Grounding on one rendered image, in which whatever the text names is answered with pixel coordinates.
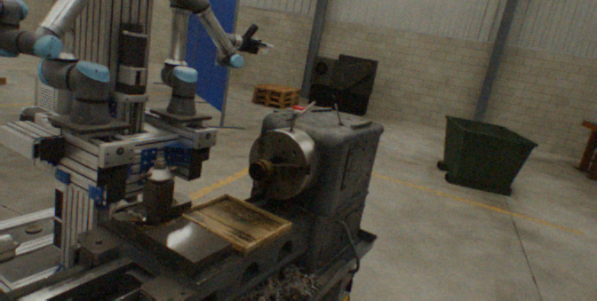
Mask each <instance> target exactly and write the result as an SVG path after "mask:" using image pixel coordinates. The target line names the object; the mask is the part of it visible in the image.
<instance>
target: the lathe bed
mask: <svg viewBox="0 0 597 301"><path fill-rule="evenodd" d="M243 200H244V201H246V202H247V203H248V202H249V203H250V204H251V205H253V204H254V205H253V206H255V207H256V208H259V209H261V210H265V211H267V212H269V213H271V214H273V215H276V216H277V217H279V218H283V219H285V220H287V221H289V222H291V223H292V227H291V231H290V232H288V233H287V234H285V235H284V236H282V237H280V238H278V239H277V240H276V241H274V242H271V243H270V244H268V245H266V246H265V247H263V248H261V249H259V250H257V251H255V252H253V253H252V254H250V255H249V256H248V257H246V258H243V257H241V256H239V255H237V254H235V253H233V251H230V252H231V253H232V254H234V255H236V257H238V258H240V259H241V262H240V266H239V274H238V276H237V277H236V278H234V279H233V280H232V281H230V282H228V283H227V284H225V285H224V286H222V287H221V288H219V289H217V290H214V291H213V292H212V293H210V294H209V295H207V297H205V298H204V299H202V300H200V301H237V300H239V298H240V297H242V296H243V295H245V294H246V293H248V292H249V291H250V290H252V289H254V288H255V287H257V286H258V285H259V284H260V283H261V282H263V281H264V280H266V279H267V278H269V277H271V276H272V275H274V274H275V273H277V272H279V271H280V270H281V269H283V268H284V267H285V266H286V265H288V264H289V263H291V262H292V261H293V259H295V258H296V257H298V256H300V255H301V254H302V253H304V252H305V251H307V250H308V249H309V244H308V239H309V234H310V228H311V223H312V222H313V221H314V220H315V218H316V215H317V213H315V212H312V211H311V210H308V211H306V212H304V213H302V212H301V209H300V207H299V208H297V209H295V210H293V211H291V212H289V213H284V212H282V211H280V210H278V209H277V208H278V202H279V200H277V199H274V198H271V197H269V196H268V197H267V195H266V193H265V192H263V193H259V194H255V195H253V196H251V197H248V198H246V199H243ZM84 272H85V274H84ZM89 274H90V275H89ZM88 275H89V276H88ZM92 276H96V277H98V278H96V277H92ZM155 277H156V276H154V275H153V274H151V273H150V272H149V271H147V270H146V269H144V268H143V267H141V266H140V265H138V264H136V263H135V262H133V261H132V260H130V259H129V258H127V257H120V258H117V259H115V260H112V261H110V262H107V263H106V264H104V265H100V266H97V267H95V268H92V269H91V270H87V266H86V263H85V262H82V263H79V264H78V265H73V266H70V267H69V268H68V269H66V270H63V271H61V272H58V273H55V274H52V275H49V276H46V277H44V278H42V279H39V280H37V281H33V282H30V283H29V284H26V285H23V286H21V287H18V288H17V289H12V290H10V291H7V292H5V293H6V294H7V295H8V296H9V297H11V298H12V299H13V300H14V301H72V300H73V301H115V300H116V301H138V299H139V292H140V291H141V286H142V285H143V284H145V282H147V281H150V280H152V279H154V278H155ZM93 278H94V279H93ZM71 279H72V280H71ZM65 284H66V285H65ZM48 286H49V288H48ZM44 287H45V288H46V289H44ZM42 289H43V290H42ZM47 291H48V292H47ZM52 292H53V293H52ZM41 293H43V294H42V295H40V294H41ZM55 293H56V294H55ZM39 295H40V297H39ZM118 297H120V298H118ZM24 298H25V299H24ZM22 299H23V300H22ZM32 299H34V300H32Z"/></svg>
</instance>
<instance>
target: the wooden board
mask: <svg viewBox="0 0 597 301"><path fill-rule="evenodd" d="M217 198H218V199H217ZM226 200H227V201H228V202H227V203H222V202H226ZM230 202H231V203H230ZM216 203H218V204H216ZM219 203H220V204H219ZM221 203H222V204H221ZM214 204H215V205H216V206H213V205H214ZM224 204H226V205H225V206H226V207H225V206H224ZM229 204H230V205H231V206H230V205H229ZM232 204H233V205H232ZM234 204H235V205H238V204H239V207H238V206H237V207H236V206H235V205H234ZM221 205H222V206H221ZM192 206H193V207H192ZM192 206H191V209H190V210H187V211H185V212H182V217H183V218H186V219H188V220H190V221H192V222H194V223H195V224H197V225H199V226H202V227H204V228H206V229H208V230H210V231H211V230H212V231H211V232H214V233H215V234H217V235H219V236H221V237H223V238H224V239H226V240H228V241H230V242H232V243H233V244H232V248H231V251H233V252H234V253H235V254H237V255H239V256H241V257H243V258H246V257H248V256H249V255H250V254H252V253H253V252H255V251H257V250H259V249H261V248H263V247H265V246H266V245H268V244H270V243H271V242H274V241H276V240H277V239H278V238H280V237H282V236H284V235H285V234H287V233H288V232H290V231H291V227H292V223H291V222H289V221H287V220H285V219H283V218H279V217H277V216H276V215H273V214H271V213H269V212H267V211H265V210H261V209H259V208H256V207H254V206H253V205H251V204H250V203H249V202H248V203H247V202H246V201H244V200H242V199H240V198H237V197H234V196H233V195H231V194H228V193H226V194H223V195H220V196H217V197H216V198H213V199H210V200H208V201H206V202H200V203H197V204H195V205H192ZM208 206H209V208H208ZM220 206H221V207H220ZM227 206H229V207H227ZM240 206H241V207H240ZM205 207H206V208H205ZM215 207H216V208H215ZM231 207H233V208H234V209H238V208H239V209H238V210H235V212H231V211H232V210H230V209H232V208H231ZM242 207H244V208H245V209H244V208H242ZM202 208H203V209H202ZM223 208H224V209H225V210H223ZM226 208H227V209H226ZM229 208H230V209H229ZM198 210H200V211H198ZM207 210H208V211H207ZM247 210H250V211H247ZM229 211H230V212H231V213H230V212H229ZM237 211H238V212H237ZM241 211H243V212H241ZM192 212H194V213H193V214H192ZM221 212H222V213H221ZM253 212H254V213H255V214H257V213H258V215H259V216H257V215H255V214H254V213H253ZM189 213H190V214H189ZM241 213H242V214H241ZM243 213H244V214H243ZM247 213H248V214H247ZM187 214H189V215H187ZM238 214H240V215H238ZM246 214H247V215H246ZM190 215H191V216H192V217H189V216H190ZM196 215H197V216H198V217H197V216H196ZM244 215H246V216H244ZM230 216H231V217H230ZM247 216H248V217H247ZM255 216H256V217H255ZM249 217H250V218H252V219H250V218H249ZM253 217H255V218H253ZM263 217H264V218H263ZM213 218H214V219H213ZM247 218H249V219H247ZM266 218H267V219H266ZM264 219H265V220H264ZM271 219H273V220H271ZM268 220H271V221H268ZM263 221H264V223H261V222H263ZM267 221H268V222H267ZM273 221H274V222H275V223H274V222H273ZM197 222H199V223H197ZM256 222H257V224H255V223H256ZM259 222H260V223H259ZM265 222H266V223H265ZM269 222H270V223H269ZM276 222H277V223H276ZM265 224H266V225H265ZM274 224H277V225H278V224H279V226H280V227H279V226H278V228H275V226H274ZM281 225H283V226H281ZM262 227H263V228H262ZM266 227H267V230H266ZM264 228H265V229H264ZM257 229H258V231H257ZM268 229H270V230H272V231H271V232H270V230H268ZM240 230H241V231H240ZM247 230H248V231H247ZM273 230H274V231H273ZM266 233H267V234H266ZM232 234H233V235H232ZM241 234H242V235H246V236H244V237H240V236H241ZM237 235H238V236H237ZM229 236H230V237H231V239H230V237H229ZM250 236H251V237H250ZM260 236H261V237H260ZM238 237H239V238H238ZM262 237H263V238H262ZM248 238H249V240H248ZM255 238H256V239H257V240H256V239H255ZM251 241H252V242H251ZM255 241H256V242H255ZM249 242H250V243H249ZM243 243H244V244H243ZM245 243H246V244H245ZM248 243H249V244H248ZM245 247H246V248H245Z"/></svg>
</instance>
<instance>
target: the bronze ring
mask: <svg viewBox="0 0 597 301"><path fill-rule="evenodd" d="M248 173H249V176H250V177H251V178H252V179H253V180H267V179H270V178H271V177H272V176H273V174H274V166H273V164H272V163H271V162H270V161H269V160H268V159H266V158H262V159H259V160H258V161H255V162H253V163H252V164H250V166H249V168H248Z"/></svg>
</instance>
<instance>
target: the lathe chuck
mask: <svg viewBox="0 0 597 301"><path fill-rule="evenodd" d="M289 130H290V129H279V130H273V131H267V135H268V137H269V139H270V141H271V144H272V146H273V148H274V151H275V154H276V155H279V156H278V157H276V158H275V159H273V160H271V161H270V162H271V163H272V164H273V165H275V164H277V163H280V157H282V158H283V159H284V161H285V162H287V163H293V164H297V165H303V166H308V164H309V174H308V175H307V174H306V175H304V174H302V175H299V176H293V175H282V174H280V175H275V177H274V179H273V181H272V183H271V184H270V186H269V188H268V189H267V191H266V195H267V196H269V197H271V198H274V199H277V200H287V199H290V198H292V197H294V196H296V195H298V194H299V193H301V192H302V191H303V190H304V191H303V192H302V193H304V192H305V191H306V190H307V189H308V188H309V187H310V186H311V185H312V184H313V182H314V179H315V176H316V172H317V159H316V154H315V151H314V148H313V146H312V145H311V143H310V142H309V140H308V139H307V138H306V137H305V136H304V135H303V134H301V133H300V132H298V131H295V130H293V132H294V133H291V132H288V131H289ZM261 136H263V135H260V136H259V137H258V138H257V139H256V140H254V142H253V144H252V146H251V150H250V153H249V166H250V164H252V163H253V162H255V161H258V160H259V159H258V157H259V156H260V155H259V151H258V150H259V149H260V148H259V144H258V141H257V140H258V139H260V138H261ZM302 193H301V194H302Z"/></svg>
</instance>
